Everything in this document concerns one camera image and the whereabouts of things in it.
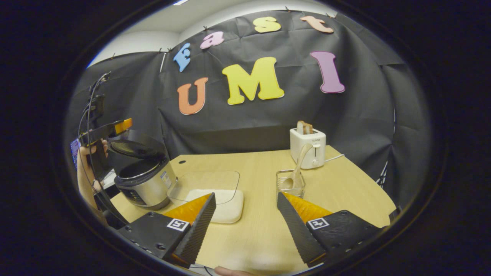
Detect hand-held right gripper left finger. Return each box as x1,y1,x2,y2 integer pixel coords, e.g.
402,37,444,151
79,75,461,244
117,192,217,268

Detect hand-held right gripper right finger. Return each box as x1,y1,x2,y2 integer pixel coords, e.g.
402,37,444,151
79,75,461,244
277,192,384,268

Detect glass dish of white rice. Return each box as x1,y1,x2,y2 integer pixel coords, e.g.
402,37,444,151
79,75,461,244
168,171,245,224

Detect wooden spoon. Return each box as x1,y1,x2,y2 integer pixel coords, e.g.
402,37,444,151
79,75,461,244
281,143,313,191

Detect clear wire chopstick holder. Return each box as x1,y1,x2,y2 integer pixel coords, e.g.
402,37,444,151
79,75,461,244
275,169,306,203

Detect black silver rice cooker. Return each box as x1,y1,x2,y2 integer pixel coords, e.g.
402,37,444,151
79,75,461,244
109,129,178,210

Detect computer monitor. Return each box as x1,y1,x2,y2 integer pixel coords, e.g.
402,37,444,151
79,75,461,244
70,138,80,169

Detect white side table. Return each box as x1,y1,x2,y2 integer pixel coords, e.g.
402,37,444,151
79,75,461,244
101,170,117,189

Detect white toaster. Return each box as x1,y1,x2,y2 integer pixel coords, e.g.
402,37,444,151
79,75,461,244
290,128,326,170

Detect black backdrop cloth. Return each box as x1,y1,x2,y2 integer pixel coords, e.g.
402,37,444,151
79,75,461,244
65,10,432,207

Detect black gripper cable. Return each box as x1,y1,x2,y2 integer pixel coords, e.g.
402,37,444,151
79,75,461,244
78,72,112,192

